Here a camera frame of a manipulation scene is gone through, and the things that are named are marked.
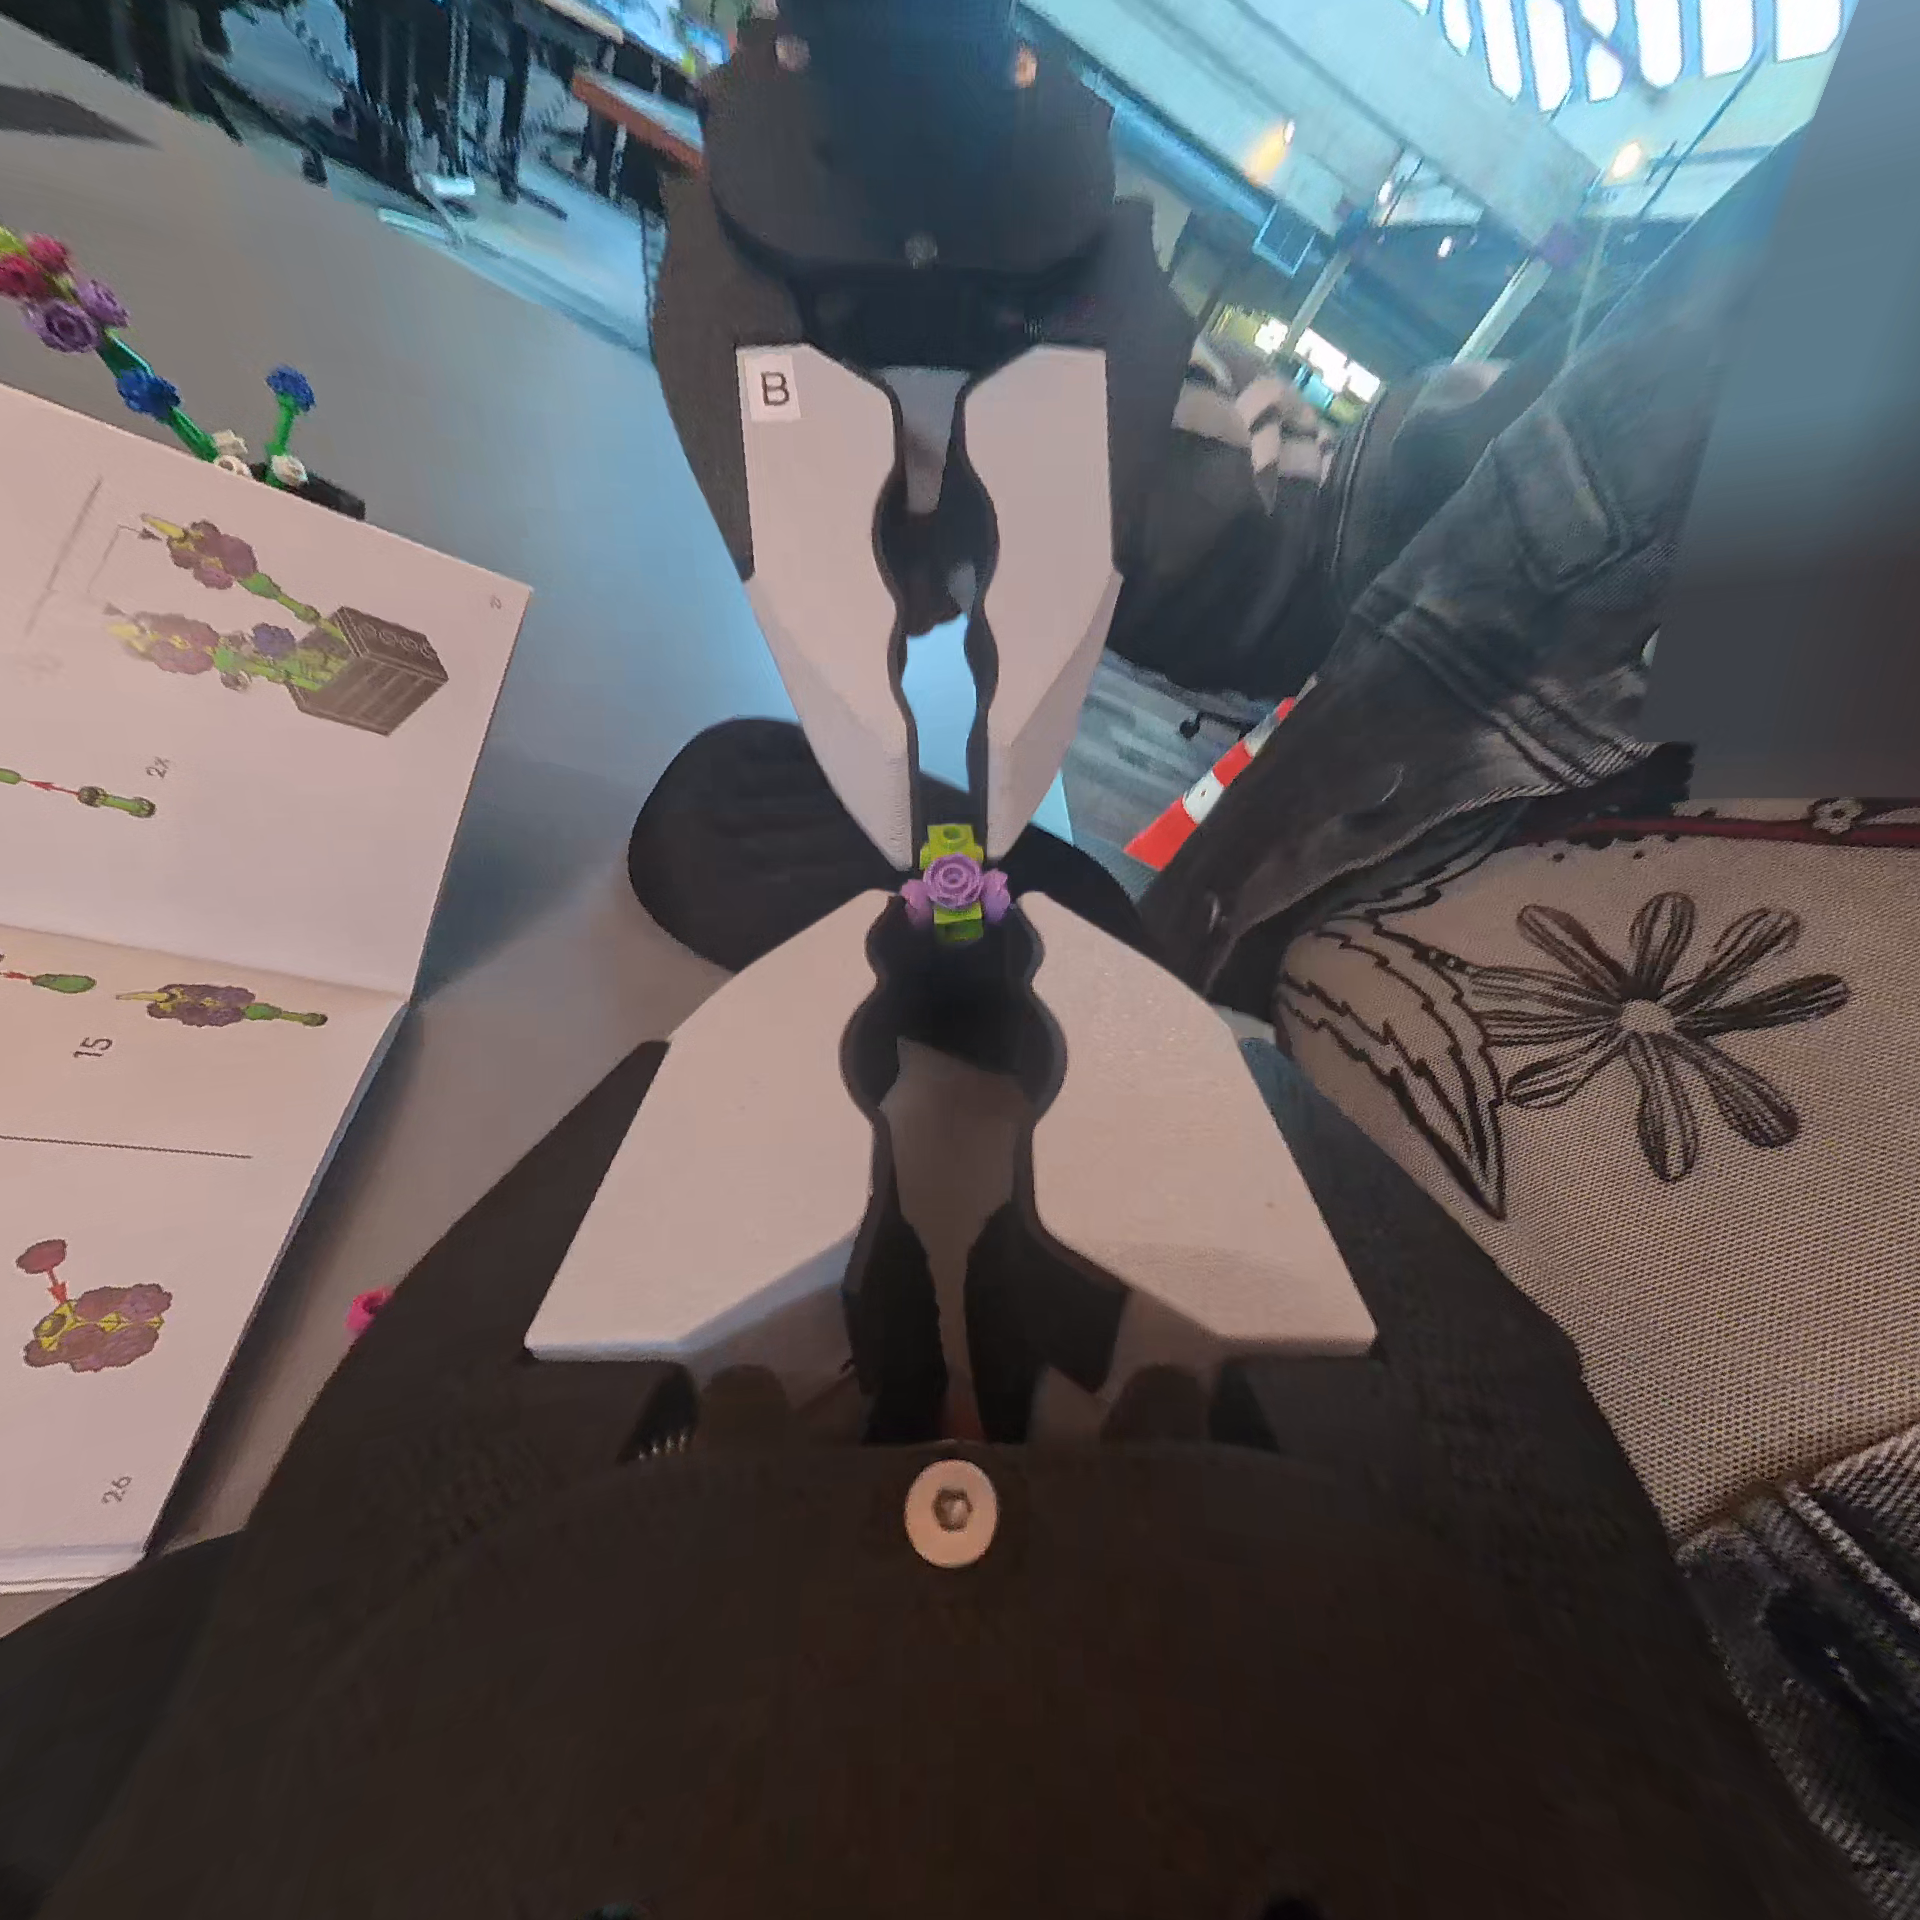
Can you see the small pink toy piece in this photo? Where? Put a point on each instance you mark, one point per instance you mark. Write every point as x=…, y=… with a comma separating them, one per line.
x=369, y=1313

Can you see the toy brick flower bouquet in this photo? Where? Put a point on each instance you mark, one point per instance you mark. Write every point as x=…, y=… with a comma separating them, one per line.
x=142, y=388

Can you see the purple and lime toy flower piece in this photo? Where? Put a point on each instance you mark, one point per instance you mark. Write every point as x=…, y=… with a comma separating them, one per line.
x=950, y=884

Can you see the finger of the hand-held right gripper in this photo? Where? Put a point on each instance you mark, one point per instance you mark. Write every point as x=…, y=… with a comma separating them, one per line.
x=820, y=600
x=1058, y=570

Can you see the row of background desks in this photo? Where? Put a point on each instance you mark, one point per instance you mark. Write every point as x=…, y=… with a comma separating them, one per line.
x=405, y=76

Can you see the open instruction booklet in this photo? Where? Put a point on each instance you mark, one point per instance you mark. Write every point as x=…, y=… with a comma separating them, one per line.
x=254, y=839

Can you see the orange and white traffic cone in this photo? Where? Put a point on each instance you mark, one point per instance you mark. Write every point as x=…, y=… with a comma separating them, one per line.
x=1200, y=796

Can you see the wooden top background desk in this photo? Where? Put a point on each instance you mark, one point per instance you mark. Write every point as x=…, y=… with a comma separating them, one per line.
x=646, y=120

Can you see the floral print shirt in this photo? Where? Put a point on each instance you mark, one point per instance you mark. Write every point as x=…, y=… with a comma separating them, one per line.
x=1725, y=1231

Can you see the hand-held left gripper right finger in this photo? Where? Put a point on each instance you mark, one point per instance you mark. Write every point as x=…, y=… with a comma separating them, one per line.
x=1185, y=1184

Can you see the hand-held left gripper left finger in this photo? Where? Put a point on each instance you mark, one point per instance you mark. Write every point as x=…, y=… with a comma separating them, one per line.
x=704, y=1184

